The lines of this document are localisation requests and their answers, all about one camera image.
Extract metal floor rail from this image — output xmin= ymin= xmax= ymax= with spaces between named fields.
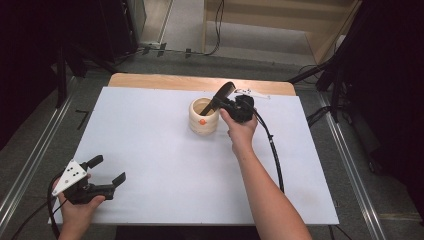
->
xmin=0 ymin=75 xmax=80 ymax=231
xmin=315 ymin=90 xmax=388 ymax=240

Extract grey cabinet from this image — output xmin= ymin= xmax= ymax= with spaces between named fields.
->
xmin=125 ymin=0 xmax=148 ymax=46

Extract white paper mat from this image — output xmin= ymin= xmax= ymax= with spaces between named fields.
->
xmin=48 ymin=86 xmax=340 ymax=226

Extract black hanging cable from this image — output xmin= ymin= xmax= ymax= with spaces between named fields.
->
xmin=203 ymin=0 xmax=225 ymax=57

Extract black kitchen knife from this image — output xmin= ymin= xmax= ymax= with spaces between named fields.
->
xmin=200 ymin=81 xmax=237 ymax=117

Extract black floor cables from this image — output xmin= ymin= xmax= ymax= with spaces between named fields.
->
xmin=304 ymin=105 xmax=334 ymax=129

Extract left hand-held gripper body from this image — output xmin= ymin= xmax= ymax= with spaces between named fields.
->
xmin=51 ymin=159 xmax=117 ymax=206

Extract person's left hand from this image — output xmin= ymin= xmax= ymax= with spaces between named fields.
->
xmin=51 ymin=173 xmax=107 ymax=228

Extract light wooden shelf unit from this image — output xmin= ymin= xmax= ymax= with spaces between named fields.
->
xmin=201 ymin=0 xmax=363 ymax=65

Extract left hand-held gripper black cable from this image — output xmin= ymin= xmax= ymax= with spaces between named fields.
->
xmin=11 ymin=171 xmax=69 ymax=240

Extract right hand-held gripper black cable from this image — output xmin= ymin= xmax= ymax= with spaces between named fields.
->
xmin=248 ymin=101 xmax=286 ymax=194

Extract power strip with plugs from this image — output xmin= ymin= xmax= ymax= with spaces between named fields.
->
xmin=137 ymin=40 xmax=194 ymax=59

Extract black metal stand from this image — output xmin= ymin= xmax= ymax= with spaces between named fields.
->
xmin=53 ymin=38 xmax=119 ymax=110
xmin=287 ymin=49 xmax=356 ymax=124

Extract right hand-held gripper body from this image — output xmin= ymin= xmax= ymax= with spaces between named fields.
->
xmin=224 ymin=87 xmax=272 ymax=124

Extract wooden table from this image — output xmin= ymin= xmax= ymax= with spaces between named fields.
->
xmin=107 ymin=72 xmax=297 ymax=97

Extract person's right hand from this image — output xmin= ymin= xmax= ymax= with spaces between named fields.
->
xmin=219 ymin=107 xmax=259 ymax=153

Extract hand-held gripper black cable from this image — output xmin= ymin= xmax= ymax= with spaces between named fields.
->
xmin=11 ymin=171 xmax=69 ymax=240
xmin=248 ymin=101 xmax=286 ymax=194

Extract cream utensil holder orange dot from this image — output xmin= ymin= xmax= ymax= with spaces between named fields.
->
xmin=188 ymin=96 xmax=221 ymax=136

